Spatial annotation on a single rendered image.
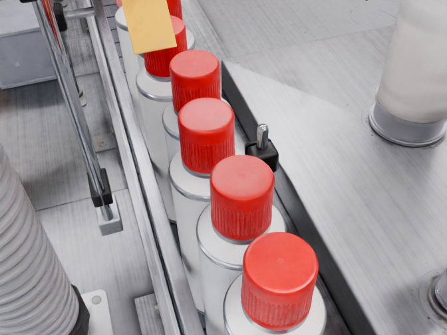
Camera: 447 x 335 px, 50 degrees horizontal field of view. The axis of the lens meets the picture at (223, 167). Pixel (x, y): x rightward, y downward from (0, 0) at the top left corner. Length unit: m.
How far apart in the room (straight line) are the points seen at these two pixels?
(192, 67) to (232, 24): 0.55
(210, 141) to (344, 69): 0.43
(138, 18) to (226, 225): 0.16
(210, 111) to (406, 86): 0.30
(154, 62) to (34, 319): 0.23
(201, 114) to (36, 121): 0.46
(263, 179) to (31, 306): 0.12
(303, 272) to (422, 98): 0.36
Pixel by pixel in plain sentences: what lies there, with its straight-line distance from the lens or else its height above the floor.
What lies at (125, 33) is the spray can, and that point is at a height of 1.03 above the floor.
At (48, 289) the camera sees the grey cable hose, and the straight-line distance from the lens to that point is 0.17.
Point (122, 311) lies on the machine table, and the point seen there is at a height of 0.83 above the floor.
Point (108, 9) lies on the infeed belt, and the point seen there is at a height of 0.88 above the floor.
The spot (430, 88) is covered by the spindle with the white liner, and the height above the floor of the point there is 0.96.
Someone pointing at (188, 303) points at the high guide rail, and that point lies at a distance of 0.34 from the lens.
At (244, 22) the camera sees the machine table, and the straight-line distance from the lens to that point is 0.87.
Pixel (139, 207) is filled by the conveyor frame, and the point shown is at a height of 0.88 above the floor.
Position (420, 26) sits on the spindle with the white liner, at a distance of 0.50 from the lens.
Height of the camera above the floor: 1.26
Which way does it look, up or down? 47 degrees down
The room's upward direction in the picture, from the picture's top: 1 degrees counter-clockwise
